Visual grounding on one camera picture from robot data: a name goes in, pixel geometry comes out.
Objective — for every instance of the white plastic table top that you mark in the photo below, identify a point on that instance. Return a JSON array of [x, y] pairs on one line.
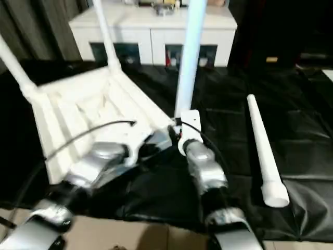
[[91, 104]]

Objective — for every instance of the white plastic table leg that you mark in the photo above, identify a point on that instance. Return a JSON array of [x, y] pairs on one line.
[[190, 57], [106, 34], [262, 145], [15, 65]]

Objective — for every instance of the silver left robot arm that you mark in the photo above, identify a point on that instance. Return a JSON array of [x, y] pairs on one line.
[[99, 161]]

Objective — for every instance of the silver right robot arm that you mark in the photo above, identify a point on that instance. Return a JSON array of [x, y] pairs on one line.
[[205, 164]]

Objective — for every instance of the black work mat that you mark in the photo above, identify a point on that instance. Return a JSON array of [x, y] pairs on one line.
[[234, 104]]

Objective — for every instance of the white cabinet with glass doors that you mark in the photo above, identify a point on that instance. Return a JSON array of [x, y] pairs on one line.
[[145, 26]]

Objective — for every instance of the small yellow label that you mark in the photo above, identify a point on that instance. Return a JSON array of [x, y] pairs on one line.
[[271, 59]]

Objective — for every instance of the black tangled bundle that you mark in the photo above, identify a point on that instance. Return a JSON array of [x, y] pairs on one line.
[[164, 10]]

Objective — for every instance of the white flat board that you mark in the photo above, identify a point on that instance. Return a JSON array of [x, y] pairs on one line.
[[328, 75]]

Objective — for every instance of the grey curtain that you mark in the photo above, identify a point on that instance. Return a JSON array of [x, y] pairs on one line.
[[33, 31]]

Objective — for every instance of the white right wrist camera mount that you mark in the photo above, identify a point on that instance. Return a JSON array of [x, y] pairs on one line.
[[191, 122]]

